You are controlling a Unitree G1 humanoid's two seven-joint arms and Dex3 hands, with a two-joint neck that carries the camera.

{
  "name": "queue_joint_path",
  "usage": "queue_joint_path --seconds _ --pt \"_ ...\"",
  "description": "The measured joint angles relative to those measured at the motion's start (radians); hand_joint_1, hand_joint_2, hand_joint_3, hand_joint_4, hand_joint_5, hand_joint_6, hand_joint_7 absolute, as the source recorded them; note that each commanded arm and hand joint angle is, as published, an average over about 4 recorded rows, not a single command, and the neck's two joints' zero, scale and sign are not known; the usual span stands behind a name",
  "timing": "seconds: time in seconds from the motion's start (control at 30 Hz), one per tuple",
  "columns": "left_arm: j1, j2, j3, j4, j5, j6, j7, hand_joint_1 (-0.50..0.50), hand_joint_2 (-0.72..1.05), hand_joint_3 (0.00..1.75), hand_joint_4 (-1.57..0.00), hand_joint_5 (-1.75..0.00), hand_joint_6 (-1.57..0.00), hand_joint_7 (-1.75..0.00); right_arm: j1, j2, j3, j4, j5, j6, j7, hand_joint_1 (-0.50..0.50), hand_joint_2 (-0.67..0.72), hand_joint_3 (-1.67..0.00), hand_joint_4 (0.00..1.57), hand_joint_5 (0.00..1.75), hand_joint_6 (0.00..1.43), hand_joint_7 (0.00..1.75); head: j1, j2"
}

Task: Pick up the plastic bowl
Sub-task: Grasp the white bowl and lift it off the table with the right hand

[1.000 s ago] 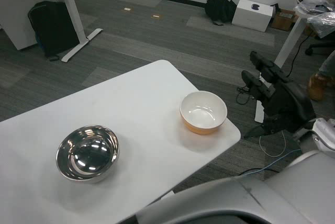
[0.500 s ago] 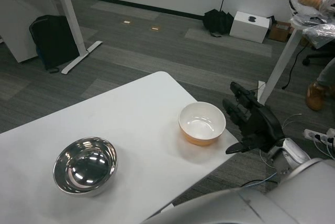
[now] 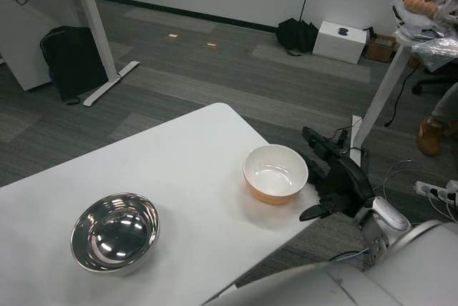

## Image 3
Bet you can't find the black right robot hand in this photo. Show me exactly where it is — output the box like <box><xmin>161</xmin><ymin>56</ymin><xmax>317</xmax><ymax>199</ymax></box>
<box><xmin>298</xmin><ymin>126</ymin><xmax>375</xmax><ymax>222</ymax></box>

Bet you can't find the orange plastic bowl white inside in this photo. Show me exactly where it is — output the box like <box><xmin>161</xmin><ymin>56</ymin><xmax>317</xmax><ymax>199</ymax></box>
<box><xmin>242</xmin><ymin>144</ymin><xmax>309</xmax><ymax>206</ymax></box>

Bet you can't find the shiny steel bowl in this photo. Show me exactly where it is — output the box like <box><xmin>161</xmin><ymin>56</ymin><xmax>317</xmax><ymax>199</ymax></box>
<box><xmin>69</xmin><ymin>192</ymin><xmax>161</xmax><ymax>277</ymax></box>

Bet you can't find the black power adapter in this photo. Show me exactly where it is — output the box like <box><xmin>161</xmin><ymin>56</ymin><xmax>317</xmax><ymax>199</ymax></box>
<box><xmin>328</xmin><ymin>129</ymin><xmax>350</xmax><ymax>146</ymax></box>

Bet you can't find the white power strip with plugs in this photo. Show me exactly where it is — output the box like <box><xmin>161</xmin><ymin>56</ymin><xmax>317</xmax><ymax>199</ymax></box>
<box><xmin>414</xmin><ymin>180</ymin><xmax>458</xmax><ymax>207</ymax></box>

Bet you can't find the brown shoe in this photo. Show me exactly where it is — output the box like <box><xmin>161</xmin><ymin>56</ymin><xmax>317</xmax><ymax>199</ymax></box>
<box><xmin>416</xmin><ymin>117</ymin><xmax>450</xmax><ymax>157</ymax></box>

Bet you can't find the white desk with clutter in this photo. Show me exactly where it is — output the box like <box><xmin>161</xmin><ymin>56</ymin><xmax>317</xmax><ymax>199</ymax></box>
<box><xmin>349</xmin><ymin>32</ymin><xmax>458</xmax><ymax>162</ymax></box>

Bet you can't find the silver robot chest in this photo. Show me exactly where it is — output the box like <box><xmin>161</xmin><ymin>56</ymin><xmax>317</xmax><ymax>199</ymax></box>
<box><xmin>203</xmin><ymin>261</ymin><xmax>458</xmax><ymax>306</ymax></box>

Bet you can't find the person's grey trouser leg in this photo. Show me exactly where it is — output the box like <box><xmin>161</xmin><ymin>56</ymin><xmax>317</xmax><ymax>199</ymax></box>
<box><xmin>431</xmin><ymin>82</ymin><xmax>458</xmax><ymax>124</ymax></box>

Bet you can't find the black chair wheel base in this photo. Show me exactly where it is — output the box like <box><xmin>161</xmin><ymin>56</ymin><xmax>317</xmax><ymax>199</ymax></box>
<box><xmin>411</xmin><ymin>73</ymin><xmax>458</xmax><ymax>95</ymax></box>

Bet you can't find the white box with black print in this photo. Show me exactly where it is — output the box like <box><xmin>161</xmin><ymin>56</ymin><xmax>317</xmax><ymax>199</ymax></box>
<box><xmin>312</xmin><ymin>20</ymin><xmax>369</xmax><ymax>65</ymax></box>

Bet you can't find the brown cardboard box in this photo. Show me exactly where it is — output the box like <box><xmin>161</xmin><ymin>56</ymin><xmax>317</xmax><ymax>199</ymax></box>
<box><xmin>364</xmin><ymin>33</ymin><xmax>400</xmax><ymax>62</ymax></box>

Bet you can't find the black folded umbrella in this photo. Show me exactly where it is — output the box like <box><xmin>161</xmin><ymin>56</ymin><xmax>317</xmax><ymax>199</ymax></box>
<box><xmin>275</xmin><ymin>0</ymin><xmax>318</xmax><ymax>56</ymax></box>

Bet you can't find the clear plastic bag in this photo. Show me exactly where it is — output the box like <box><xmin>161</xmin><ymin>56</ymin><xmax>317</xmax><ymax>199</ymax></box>
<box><xmin>411</xmin><ymin>36</ymin><xmax>458</xmax><ymax>73</ymax></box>

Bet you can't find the clear plastic wrap pile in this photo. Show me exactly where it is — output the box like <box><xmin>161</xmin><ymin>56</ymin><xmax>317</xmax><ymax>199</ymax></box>
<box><xmin>389</xmin><ymin>0</ymin><xmax>458</xmax><ymax>41</ymax></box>

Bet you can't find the orange ribbed object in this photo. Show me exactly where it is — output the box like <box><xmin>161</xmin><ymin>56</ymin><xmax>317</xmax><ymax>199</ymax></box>
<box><xmin>402</xmin><ymin>0</ymin><xmax>439</xmax><ymax>17</ymax></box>

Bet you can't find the black backpack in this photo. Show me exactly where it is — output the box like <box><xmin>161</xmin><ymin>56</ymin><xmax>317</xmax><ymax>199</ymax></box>
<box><xmin>39</xmin><ymin>26</ymin><xmax>108</xmax><ymax>106</ymax></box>

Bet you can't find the white standing desk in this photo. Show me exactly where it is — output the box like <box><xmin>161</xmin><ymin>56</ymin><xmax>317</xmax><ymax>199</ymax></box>
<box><xmin>0</xmin><ymin>0</ymin><xmax>140</xmax><ymax>107</ymax></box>

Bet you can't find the white floor cable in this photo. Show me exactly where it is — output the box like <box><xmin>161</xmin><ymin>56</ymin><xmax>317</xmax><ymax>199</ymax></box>
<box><xmin>381</xmin><ymin>160</ymin><xmax>416</xmax><ymax>196</ymax></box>

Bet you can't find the black power cable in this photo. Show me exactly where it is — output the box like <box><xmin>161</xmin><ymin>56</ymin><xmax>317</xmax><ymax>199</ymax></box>
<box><xmin>384</xmin><ymin>66</ymin><xmax>416</xmax><ymax>128</ymax></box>

